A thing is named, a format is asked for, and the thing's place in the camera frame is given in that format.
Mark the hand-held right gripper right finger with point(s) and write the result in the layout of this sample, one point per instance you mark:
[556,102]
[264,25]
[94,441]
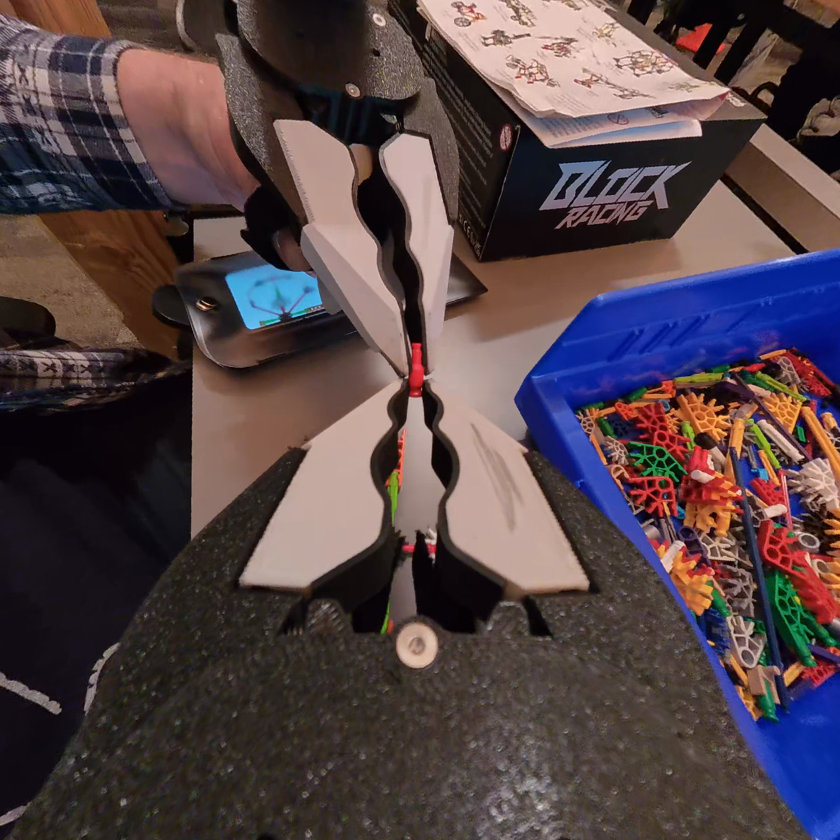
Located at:
[512,525]

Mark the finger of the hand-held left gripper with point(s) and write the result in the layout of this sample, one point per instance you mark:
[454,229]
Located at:
[334,216]
[423,197]

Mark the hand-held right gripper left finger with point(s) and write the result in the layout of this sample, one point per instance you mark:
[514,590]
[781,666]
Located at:
[321,518]

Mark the star toy rod model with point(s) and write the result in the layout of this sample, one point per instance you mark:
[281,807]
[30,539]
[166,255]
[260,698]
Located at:
[394,485]

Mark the short red toy rod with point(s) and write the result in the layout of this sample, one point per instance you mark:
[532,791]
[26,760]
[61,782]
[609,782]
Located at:
[415,364]

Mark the pile of colourful toy pieces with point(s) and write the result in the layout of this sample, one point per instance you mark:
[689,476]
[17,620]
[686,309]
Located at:
[722,512]

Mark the blue plastic bin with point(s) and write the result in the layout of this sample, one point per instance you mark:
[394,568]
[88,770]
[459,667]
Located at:
[623,341]

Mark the person's left forearm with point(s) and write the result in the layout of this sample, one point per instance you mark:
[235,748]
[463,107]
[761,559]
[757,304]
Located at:
[65,131]

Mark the person's left hand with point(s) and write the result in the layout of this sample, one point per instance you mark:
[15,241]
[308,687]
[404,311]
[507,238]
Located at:
[184,131]

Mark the black framed tablet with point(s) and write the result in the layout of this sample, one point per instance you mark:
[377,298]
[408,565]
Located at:
[262,295]

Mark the black cardboard box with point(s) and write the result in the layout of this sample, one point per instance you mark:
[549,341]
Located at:
[590,197]

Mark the white paper leaflet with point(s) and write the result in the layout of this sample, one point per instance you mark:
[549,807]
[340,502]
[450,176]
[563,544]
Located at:
[558,59]

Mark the black oval object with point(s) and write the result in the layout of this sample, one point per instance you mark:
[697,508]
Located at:
[23,321]

